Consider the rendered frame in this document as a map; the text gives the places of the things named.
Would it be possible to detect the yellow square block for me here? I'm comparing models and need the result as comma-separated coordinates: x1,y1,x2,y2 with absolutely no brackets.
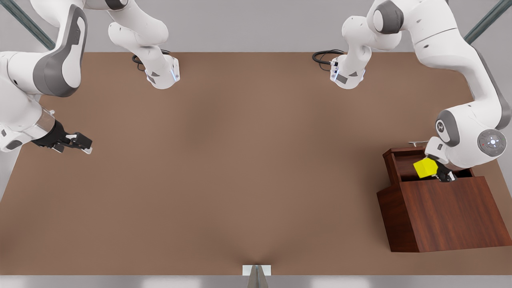
413,157,439,179

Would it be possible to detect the dark wooden drawer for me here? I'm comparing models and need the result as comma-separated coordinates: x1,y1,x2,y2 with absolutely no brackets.
382,141,475,185

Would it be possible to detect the dark wooden cabinet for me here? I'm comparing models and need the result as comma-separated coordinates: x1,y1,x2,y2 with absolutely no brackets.
376,175,512,253

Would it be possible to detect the black cable loop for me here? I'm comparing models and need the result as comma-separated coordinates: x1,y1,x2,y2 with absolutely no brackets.
312,49,347,72
132,50,171,72

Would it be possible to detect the silver frame post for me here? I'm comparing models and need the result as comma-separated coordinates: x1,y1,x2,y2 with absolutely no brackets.
0,0,56,51
464,0,512,45
242,264,272,288

